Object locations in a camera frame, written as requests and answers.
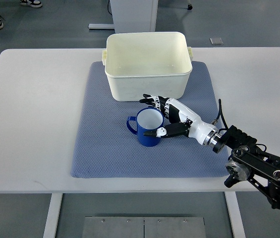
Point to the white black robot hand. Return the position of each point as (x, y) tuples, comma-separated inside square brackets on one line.
[(182, 120)]

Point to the blue mug white inside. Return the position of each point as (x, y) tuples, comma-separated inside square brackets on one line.
[(145, 125)]

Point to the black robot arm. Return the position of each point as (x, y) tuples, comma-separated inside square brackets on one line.
[(249, 161)]

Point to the cream plastic box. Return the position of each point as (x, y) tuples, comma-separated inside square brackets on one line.
[(155, 63)]

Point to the blue-grey textured mat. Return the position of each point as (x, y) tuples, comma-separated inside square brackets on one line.
[(105, 148)]

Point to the grey floor socket plate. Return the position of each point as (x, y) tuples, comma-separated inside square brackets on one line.
[(216, 41)]

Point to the white right table leg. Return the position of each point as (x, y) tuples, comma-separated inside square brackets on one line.
[(234, 215)]

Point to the white table leg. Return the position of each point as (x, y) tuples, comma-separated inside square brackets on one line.
[(234, 215), (53, 215)]

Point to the metal floor plate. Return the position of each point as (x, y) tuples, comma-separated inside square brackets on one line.
[(144, 227)]

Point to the white left table leg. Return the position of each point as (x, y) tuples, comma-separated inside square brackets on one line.
[(53, 215)]

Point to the white cabinet pedestal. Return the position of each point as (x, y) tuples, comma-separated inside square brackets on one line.
[(130, 16)]

